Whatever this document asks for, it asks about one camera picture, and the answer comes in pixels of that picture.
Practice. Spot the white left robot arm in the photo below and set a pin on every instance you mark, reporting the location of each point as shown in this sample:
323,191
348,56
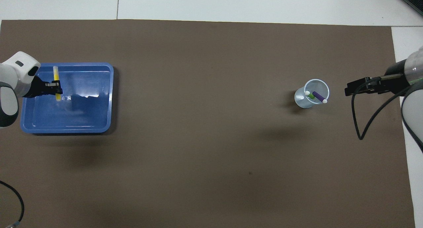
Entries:
13,76

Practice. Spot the blue plastic tray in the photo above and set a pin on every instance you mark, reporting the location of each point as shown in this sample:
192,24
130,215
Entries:
86,115

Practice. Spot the clear plastic cup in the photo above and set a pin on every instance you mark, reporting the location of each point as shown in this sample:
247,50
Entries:
302,102

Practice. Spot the yellow marker pen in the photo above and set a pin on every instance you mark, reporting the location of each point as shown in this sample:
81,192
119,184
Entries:
56,74

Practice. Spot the purple marker pen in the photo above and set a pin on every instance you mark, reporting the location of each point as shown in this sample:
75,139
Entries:
320,97

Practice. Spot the green marker pen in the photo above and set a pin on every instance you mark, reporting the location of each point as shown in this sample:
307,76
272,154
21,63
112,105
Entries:
310,95

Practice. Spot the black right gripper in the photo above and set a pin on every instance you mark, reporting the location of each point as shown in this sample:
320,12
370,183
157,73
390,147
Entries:
390,82

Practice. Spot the brown table mat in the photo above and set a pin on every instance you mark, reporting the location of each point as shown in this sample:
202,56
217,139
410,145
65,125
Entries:
211,155

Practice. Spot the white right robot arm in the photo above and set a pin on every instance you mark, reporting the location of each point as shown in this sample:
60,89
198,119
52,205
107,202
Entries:
414,99

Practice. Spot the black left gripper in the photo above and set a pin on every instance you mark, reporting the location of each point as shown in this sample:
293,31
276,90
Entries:
37,89

